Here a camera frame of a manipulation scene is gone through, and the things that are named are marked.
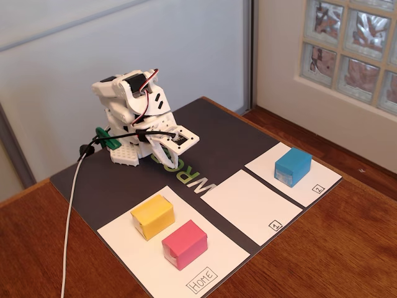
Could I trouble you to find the red paper box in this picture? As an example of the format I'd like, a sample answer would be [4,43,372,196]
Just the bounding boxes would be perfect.
[161,219,208,271]

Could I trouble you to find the white sheet marked home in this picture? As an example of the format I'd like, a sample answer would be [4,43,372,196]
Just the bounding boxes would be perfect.
[96,185,251,298]

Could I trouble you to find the yellow paper box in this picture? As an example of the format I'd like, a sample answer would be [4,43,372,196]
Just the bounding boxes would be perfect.
[130,194,176,242]

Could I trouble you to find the black camera cable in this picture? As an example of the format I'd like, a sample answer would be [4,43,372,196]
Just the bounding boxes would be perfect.
[78,130,176,156]

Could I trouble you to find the grey metal door frame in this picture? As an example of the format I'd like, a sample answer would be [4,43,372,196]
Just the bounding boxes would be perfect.
[241,0,259,113]

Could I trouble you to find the blue paper box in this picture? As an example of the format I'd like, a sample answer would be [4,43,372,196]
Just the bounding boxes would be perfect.
[274,147,313,188]

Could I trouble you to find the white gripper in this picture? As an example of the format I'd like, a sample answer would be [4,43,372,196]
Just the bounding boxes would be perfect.
[133,112,178,167]

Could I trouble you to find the white sheet marked one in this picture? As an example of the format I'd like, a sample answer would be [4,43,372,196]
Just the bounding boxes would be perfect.
[200,169,304,247]

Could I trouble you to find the grey metal post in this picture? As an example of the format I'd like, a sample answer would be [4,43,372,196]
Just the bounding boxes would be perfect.
[0,102,37,189]

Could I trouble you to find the black printed mat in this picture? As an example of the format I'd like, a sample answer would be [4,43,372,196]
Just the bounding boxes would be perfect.
[49,96,344,298]

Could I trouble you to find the glass block window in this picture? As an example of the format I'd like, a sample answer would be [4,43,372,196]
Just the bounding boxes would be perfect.
[299,0,397,117]

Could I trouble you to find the red black white servo wire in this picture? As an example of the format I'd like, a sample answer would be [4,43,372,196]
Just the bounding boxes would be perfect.
[131,68,159,127]

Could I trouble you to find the white sheet marked two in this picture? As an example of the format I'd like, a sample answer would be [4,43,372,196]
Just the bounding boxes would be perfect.
[244,142,343,208]

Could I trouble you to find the green clamp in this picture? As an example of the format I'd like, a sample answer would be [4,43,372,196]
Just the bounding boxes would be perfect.
[94,126,122,149]

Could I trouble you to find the white cable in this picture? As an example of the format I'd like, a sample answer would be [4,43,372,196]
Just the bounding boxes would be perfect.
[60,155,84,298]

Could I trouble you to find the frosted glass sliding door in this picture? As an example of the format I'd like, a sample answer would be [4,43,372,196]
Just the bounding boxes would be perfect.
[0,0,249,193]

